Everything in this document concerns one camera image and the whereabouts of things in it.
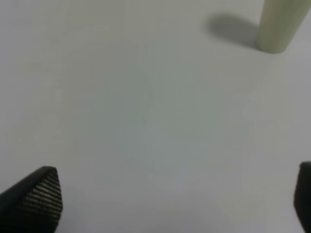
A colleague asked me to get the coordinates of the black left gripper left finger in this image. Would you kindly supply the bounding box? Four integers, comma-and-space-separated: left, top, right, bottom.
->
0, 166, 63, 233

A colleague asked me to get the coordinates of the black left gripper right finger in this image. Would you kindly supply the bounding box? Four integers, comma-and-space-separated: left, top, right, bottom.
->
294, 162, 311, 233

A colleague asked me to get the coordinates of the pale yellow-green plastic cup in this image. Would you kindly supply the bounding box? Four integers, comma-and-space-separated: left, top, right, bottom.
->
257, 0, 311, 53

